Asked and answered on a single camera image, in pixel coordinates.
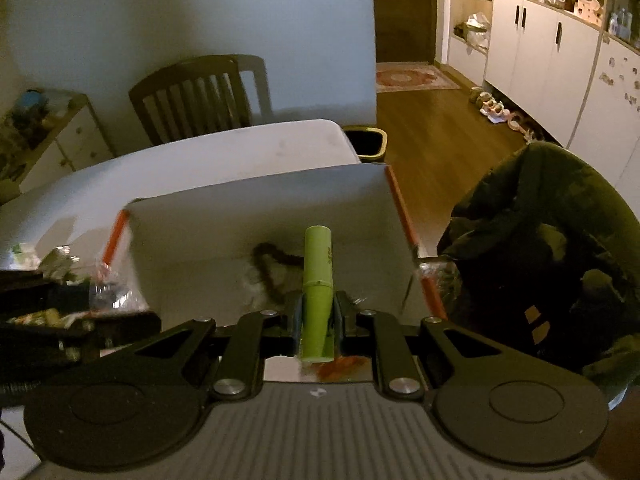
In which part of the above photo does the dark wooden chair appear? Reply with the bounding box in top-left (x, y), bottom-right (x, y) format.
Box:
top-left (128, 54), bottom-right (274, 147)

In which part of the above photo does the patterned door rug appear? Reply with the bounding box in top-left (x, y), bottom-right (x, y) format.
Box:
top-left (376, 62), bottom-right (464, 94)

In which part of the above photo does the low white niche drawer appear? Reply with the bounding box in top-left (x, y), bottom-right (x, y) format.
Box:
top-left (447, 34), bottom-right (489, 87)

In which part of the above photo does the clear plastic bag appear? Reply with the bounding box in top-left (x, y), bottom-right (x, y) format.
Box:
top-left (89, 265), bottom-right (149, 312)

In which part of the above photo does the silver foil wrapper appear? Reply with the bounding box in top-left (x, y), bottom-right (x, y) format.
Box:
top-left (37, 246), bottom-right (84, 284)

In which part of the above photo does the small side cabinet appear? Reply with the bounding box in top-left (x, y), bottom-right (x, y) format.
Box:
top-left (0, 91), bottom-right (114, 197)

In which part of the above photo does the light green tube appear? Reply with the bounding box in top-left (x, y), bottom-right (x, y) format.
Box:
top-left (299, 225), bottom-right (335, 363)

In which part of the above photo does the white double-door floor cabinet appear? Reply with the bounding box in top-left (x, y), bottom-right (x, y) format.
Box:
top-left (483, 0), bottom-right (602, 135)

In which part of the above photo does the cluster of clear bottles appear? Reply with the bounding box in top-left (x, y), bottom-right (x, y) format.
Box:
top-left (607, 6), bottom-right (635, 40)

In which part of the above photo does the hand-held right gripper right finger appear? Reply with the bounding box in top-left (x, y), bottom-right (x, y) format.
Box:
top-left (332, 291), bottom-right (506, 401)

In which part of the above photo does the brown entrance door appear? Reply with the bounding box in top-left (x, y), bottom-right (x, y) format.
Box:
top-left (372, 0), bottom-right (442, 66)

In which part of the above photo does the dark green upholstered chair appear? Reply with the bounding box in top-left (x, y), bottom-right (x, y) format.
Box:
top-left (437, 141), bottom-right (635, 411)

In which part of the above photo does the orange cardboard shoebox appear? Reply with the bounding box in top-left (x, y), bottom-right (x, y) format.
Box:
top-left (102, 162), bottom-right (448, 381)

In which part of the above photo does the pink storage box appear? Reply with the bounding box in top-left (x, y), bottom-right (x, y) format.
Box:
top-left (575, 0), bottom-right (604, 24)

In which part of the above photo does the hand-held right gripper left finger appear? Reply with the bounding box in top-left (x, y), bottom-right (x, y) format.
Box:
top-left (132, 292), bottom-right (306, 401)

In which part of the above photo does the small orange toy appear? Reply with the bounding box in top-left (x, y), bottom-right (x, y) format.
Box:
top-left (305, 356), bottom-right (373, 380)

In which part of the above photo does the white pouch with orange print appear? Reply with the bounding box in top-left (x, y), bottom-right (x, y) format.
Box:
top-left (6, 309), bottom-right (67, 329)

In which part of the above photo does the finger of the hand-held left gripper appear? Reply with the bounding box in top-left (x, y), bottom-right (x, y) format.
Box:
top-left (0, 310), bottom-right (162, 361)
top-left (0, 269), bottom-right (58, 311)

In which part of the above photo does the white cabinet with stickers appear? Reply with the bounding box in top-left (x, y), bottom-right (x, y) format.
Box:
top-left (566, 35), bottom-right (640, 182)

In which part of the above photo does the black bin with gold rim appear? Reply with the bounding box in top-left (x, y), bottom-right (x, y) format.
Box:
top-left (341, 127), bottom-right (390, 164)

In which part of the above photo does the row of shoes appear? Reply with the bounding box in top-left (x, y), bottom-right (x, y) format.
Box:
top-left (467, 85), bottom-right (549, 144)

